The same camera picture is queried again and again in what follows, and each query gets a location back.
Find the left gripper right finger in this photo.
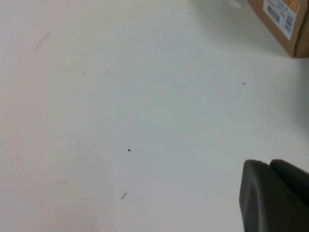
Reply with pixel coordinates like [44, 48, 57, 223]
[268, 159, 309, 208]

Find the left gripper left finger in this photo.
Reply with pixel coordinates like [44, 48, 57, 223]
[238, 159, 309, 232]

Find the brown cardboard shoe box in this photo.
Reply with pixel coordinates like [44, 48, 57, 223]
[247, 0, 309, 58]

